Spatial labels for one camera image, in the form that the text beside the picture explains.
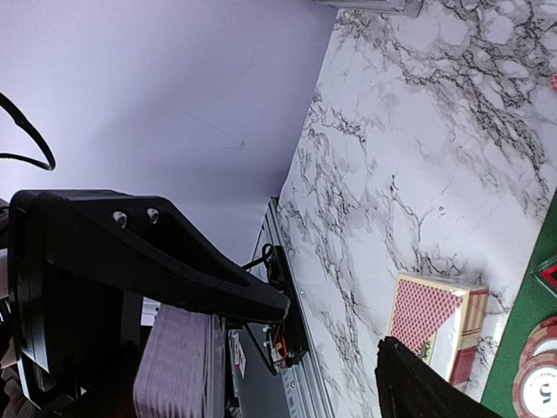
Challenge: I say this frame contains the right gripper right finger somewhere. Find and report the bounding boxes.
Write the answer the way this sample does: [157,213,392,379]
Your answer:
[375,336,497,418]

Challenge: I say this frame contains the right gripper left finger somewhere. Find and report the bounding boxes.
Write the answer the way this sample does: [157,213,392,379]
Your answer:
[8,190,290,401]

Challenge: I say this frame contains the pink playing card deck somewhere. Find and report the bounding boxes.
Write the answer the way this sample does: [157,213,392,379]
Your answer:
[133,304,211,417]

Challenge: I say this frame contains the black triangular all-in button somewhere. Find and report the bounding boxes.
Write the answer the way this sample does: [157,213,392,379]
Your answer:
[535,259,557,295]

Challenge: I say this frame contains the face-down card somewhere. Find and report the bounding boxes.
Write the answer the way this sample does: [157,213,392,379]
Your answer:
[550,72,557,91]

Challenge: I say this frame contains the white red card box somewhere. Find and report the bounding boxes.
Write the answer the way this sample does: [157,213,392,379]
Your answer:
[387,273,489,390]

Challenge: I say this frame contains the round green poker mat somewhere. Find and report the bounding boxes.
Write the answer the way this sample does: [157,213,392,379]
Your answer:
[481,199,556,417]

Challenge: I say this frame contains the aluminium poker chip case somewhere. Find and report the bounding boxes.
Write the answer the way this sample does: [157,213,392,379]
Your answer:
[319,0,424,17]

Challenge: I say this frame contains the front aluminium rail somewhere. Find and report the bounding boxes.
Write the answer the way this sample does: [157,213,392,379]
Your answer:
[249,197,334,417]

